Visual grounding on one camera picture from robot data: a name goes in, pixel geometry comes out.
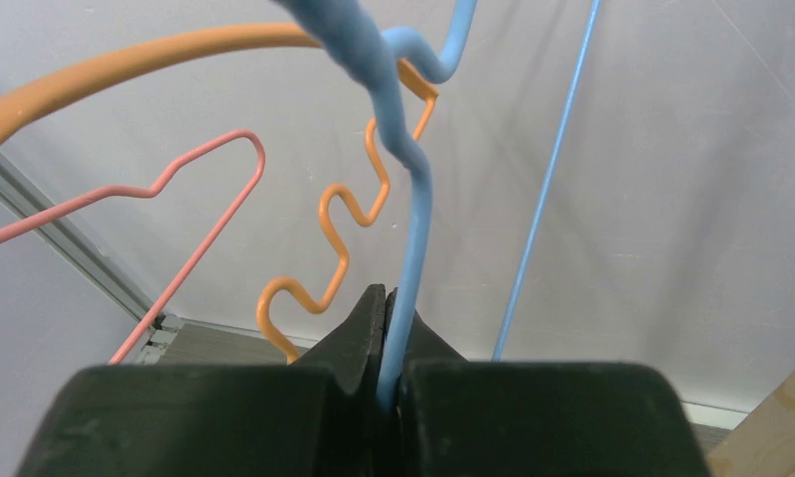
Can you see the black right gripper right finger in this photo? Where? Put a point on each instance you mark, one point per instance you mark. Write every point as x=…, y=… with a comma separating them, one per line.
x=477, y=418

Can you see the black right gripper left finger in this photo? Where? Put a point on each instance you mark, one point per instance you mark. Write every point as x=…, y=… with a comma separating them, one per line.
x=314, y=417

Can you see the pink hanger with poppy skirt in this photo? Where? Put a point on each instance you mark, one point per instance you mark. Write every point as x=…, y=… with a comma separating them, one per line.
x=170, y=229

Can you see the wooden hanger with metal hook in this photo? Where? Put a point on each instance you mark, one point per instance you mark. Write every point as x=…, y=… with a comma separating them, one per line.
x=46, y=95

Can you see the wooden clothes rack frame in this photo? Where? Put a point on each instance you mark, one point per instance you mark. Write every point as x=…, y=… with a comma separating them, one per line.
x=763, y=444

